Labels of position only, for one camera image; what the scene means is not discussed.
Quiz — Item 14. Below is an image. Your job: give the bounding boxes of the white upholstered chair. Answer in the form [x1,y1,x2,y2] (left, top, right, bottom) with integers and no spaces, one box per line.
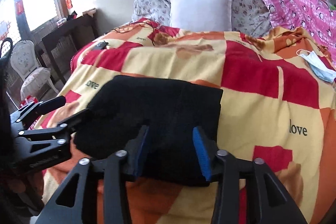
[10,40,59,101]

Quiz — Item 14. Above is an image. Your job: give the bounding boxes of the pink penguin pajamas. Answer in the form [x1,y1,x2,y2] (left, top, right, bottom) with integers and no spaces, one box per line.
[262,0,335,61]

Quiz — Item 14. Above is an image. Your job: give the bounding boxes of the black cable on bed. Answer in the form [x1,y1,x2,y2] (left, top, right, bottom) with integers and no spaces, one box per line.
[111,17,165,47]

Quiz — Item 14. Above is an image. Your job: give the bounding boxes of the blue face mask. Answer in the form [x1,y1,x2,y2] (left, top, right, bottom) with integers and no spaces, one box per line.
[296,49,336,84]

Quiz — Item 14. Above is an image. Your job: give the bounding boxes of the white square pillow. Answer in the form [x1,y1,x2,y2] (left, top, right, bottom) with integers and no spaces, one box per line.
[170,0,232,32]

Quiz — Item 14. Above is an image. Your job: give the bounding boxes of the red bag on floor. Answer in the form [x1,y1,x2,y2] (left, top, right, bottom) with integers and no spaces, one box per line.
[20,95,38,108]

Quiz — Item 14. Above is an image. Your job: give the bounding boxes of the dark wooden desk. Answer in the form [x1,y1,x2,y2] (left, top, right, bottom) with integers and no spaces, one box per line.
[35,14,98,84]

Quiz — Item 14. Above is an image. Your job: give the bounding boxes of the black pants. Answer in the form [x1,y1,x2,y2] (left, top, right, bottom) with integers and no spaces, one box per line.
[74,76,223,187]

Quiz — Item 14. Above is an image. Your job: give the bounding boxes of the black smartphone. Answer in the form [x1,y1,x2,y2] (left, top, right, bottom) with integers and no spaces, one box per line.
[92,41,109,51]

